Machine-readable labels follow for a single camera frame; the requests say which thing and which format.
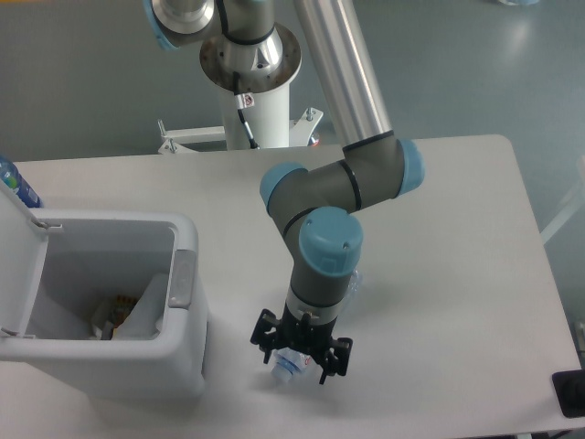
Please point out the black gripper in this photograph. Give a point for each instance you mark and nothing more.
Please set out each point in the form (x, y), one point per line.
(331, 354)

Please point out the clear crushed plastic bottle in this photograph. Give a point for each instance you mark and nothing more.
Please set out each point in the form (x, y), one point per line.
(289, 363)

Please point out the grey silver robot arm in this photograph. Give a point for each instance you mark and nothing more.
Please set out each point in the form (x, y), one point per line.
(314, 210)

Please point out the colourful trash in can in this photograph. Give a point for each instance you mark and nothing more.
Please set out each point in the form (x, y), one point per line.
(109, 315)

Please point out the white plastic trash can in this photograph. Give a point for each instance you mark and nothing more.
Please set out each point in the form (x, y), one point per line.
(58, 265)

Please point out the black device at edge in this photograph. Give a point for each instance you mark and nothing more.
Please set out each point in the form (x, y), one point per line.
(569, 387)

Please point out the blue labelled bottle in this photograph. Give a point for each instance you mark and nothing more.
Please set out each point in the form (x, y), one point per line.
(13, 179)

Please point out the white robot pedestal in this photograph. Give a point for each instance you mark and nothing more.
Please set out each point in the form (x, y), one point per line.
(253, 83)

